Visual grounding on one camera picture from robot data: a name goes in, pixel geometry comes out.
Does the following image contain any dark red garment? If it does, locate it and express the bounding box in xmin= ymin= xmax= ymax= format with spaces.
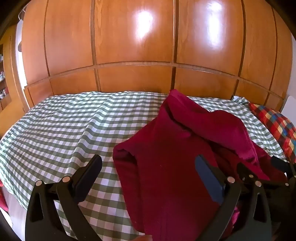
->
xmin=113 ymin=89 xmax=288 ymax=241

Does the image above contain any white board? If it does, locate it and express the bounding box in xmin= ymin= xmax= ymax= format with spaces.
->
xmin=281 ymin=95 xmax=296 ymax=121

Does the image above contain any red cloth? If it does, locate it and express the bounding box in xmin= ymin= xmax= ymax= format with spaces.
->
xmin=0 ymin=181 xmax=10 ymax=214

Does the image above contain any wooden wardrobe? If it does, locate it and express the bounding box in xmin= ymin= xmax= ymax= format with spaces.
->
xmin=15 ymin=0 xmax=293 ymax=114

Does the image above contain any green white checked bedsheet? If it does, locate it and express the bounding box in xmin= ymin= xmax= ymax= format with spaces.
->
xmin=0 ymin=91 xmax=288 ymax=241

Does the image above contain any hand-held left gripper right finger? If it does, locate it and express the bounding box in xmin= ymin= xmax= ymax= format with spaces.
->
xmin=195 ymin=155 xmax=272 ymax=241

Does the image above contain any wooden bookshelf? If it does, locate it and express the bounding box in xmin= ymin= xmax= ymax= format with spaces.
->
xmin=0 ymin=25 xmax=26 ymax=139

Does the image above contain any green checked pillow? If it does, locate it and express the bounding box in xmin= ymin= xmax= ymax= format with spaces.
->
xmin=232 ymin=95 xmax=250 ymax=105

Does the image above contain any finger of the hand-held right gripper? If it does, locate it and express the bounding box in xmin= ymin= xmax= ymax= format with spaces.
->
xmin=270 ymin=156 xmax=296 ymax=186
xmin=237 ymin=162 xmax=255 ymax=184

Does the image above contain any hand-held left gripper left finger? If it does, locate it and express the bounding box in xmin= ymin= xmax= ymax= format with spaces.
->
xmin=25 ymin=154 xmax=103 ymax=241

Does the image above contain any multicolour checked pillow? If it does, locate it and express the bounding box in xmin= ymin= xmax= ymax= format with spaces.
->
xmin=248 ymin=103 xmax=296 ymax=164

